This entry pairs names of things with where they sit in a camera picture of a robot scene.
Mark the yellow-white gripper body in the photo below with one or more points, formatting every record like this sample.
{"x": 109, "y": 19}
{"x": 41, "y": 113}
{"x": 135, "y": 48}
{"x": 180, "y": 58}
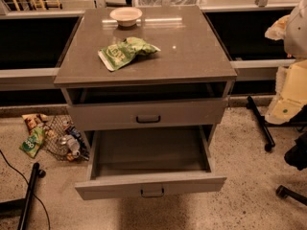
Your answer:
{"x": 296, "y": 35}

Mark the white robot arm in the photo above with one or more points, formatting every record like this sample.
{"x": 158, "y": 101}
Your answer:
{"x": 292, "y": 29}

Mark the grey open bottom drawer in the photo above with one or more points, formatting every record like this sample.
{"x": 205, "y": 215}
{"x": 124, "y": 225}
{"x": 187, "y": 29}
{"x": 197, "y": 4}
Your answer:
{"x": 150, "y": 162}

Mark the grey drawer cabinet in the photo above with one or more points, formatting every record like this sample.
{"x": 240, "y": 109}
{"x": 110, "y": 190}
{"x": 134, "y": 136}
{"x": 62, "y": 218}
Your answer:
{"x": 190, "y": 65}

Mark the grey middle drawer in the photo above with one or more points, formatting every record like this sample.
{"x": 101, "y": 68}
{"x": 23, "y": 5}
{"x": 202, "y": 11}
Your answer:
{"x": 181, "y": 113}

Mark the black stand leg right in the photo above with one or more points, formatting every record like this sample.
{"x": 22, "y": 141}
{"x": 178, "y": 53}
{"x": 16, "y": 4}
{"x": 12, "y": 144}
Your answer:
{"x": 269, "y": 144}

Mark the black stand leg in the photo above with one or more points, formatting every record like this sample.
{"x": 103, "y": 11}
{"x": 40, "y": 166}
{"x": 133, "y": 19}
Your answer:
{"x": 269, "y": 144}
{"x": 21, "y": 207}

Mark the black caster leg right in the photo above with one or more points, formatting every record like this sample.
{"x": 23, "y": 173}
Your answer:
{"x": 283, "y": 192}

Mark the green chip bag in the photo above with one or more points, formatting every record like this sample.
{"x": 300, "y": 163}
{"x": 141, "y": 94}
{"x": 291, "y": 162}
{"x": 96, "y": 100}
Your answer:
{"x": 116, "y": 56}

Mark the white paper bowl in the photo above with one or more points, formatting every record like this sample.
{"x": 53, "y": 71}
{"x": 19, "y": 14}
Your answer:
{"x": 127, "y": 16}

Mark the plastic water bottle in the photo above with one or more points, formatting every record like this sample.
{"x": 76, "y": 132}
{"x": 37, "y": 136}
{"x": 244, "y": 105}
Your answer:
{"x": 70, "y": 142}

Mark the brown snack bag on floor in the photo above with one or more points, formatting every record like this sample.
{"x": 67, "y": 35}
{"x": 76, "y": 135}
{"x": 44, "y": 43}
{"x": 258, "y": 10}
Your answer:
{"x": 35, "y": 120}

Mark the green snack bag on floor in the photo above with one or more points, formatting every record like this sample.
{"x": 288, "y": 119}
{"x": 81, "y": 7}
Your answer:
{"x": 34, "y": 142}

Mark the black stand leg left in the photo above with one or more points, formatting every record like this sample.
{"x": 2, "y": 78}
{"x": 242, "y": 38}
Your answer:
{"x": 21, "y": 207}

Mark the wire mesh basket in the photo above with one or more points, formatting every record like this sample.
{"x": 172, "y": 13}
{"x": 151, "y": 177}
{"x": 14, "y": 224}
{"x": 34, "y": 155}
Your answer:
{"x": 58, "y": 126}

